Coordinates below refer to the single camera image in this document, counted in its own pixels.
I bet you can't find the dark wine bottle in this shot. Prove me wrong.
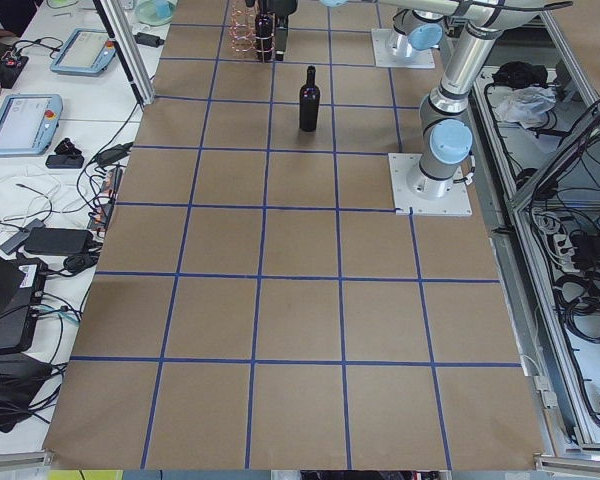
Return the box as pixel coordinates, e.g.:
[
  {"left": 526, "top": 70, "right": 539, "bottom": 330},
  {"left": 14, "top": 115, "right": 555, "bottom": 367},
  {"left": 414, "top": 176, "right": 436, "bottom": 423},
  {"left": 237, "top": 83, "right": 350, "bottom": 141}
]
[{"left": 299, "top": 65, "right": 321, "bottom": 132}]

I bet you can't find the teach pendant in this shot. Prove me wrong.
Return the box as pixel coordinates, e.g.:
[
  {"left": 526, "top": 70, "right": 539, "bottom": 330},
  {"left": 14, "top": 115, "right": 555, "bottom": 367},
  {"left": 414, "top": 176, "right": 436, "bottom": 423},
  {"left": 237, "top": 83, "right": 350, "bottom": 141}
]
[
  {"left": 0, "top": 94, "right": 63, "bottom": 157},
  {"left": 50, "top": 29, "right": 116, "bottom": 77}
]

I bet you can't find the crumpled white cloth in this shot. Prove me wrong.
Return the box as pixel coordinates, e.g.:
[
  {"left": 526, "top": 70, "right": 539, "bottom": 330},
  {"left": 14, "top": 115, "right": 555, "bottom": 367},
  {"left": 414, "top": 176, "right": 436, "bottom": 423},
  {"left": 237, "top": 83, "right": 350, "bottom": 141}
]
[{"left": 494, "top": 86, "right": 556, "bottom": 129}]

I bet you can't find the green glass plate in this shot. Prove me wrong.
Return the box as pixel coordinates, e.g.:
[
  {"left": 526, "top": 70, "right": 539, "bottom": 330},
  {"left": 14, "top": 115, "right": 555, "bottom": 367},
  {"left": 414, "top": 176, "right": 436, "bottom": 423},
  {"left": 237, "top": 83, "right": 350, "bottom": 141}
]
[{"left": 134, "top": 0, "right": 176, "bottom": 26}]

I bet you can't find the aluminium frame post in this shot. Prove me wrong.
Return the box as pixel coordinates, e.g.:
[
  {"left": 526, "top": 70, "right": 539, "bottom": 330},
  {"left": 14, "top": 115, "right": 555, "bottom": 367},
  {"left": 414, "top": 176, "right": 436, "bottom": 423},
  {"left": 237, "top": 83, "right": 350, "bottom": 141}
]
[{"left": 93, "top": 0, "right": 155, "bottom": 107}]

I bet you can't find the black power adapter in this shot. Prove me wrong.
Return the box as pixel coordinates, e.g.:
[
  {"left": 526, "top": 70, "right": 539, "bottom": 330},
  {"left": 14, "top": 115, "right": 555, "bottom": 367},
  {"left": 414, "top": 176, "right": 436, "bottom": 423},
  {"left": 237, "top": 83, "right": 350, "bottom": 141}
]
[{"left": 134, "top": 32, "right": 164, "bottom": 48}]

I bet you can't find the dark wine bottle front basket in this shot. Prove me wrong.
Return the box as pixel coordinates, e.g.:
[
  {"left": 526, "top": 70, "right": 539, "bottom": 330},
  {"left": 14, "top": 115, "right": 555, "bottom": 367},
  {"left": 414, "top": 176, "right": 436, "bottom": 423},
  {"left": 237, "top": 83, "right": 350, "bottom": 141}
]
[{"left": 254, "top": 0, "right": 275, "bottom": 63}]

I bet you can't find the teach pendant far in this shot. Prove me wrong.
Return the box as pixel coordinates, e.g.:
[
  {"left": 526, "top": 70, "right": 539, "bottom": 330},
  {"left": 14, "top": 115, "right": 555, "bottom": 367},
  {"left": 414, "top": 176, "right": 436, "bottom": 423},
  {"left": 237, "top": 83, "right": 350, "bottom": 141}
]
[{"left": 50, "top": 29, "right": 116, "bottom": 77}]

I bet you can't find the black power brick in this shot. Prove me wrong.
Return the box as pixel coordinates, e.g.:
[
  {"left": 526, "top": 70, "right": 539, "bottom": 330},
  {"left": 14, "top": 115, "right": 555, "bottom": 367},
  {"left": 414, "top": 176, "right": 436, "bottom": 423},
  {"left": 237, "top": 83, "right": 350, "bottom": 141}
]
[{"left": 23, "top": 227, "right": 93, "bottom": 256}]

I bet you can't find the black laptop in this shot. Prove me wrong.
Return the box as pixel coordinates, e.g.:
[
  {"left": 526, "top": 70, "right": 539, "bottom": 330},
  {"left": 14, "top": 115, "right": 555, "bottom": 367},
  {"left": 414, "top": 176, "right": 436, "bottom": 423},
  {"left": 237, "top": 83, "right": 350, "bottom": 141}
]
[{"left": 0, "top": 256, "right": 47, "bottom": 354}]

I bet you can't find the copper wire wine basket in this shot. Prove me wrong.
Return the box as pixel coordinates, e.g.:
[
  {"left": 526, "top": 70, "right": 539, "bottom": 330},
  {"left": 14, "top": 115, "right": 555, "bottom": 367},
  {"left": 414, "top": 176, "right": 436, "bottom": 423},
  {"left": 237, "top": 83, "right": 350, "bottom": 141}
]
[{"left": 229, "top": 1, "right": 259, "bottom": 61}]

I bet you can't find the black webcam on stand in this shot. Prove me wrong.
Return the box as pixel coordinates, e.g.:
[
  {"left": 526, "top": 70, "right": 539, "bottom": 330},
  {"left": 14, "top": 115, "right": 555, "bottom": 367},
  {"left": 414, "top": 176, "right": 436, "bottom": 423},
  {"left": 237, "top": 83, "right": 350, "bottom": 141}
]
[{"left": 45, "top": 137, "right": 84, "bottom": 169}]

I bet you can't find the teach pendant near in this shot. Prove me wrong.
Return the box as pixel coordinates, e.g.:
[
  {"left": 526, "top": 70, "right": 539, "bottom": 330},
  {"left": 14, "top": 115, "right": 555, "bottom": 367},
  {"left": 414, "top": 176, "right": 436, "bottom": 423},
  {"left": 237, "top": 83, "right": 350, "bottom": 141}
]
[{"left": 0, "top": 94, "right": 63, "bottom": 157}]

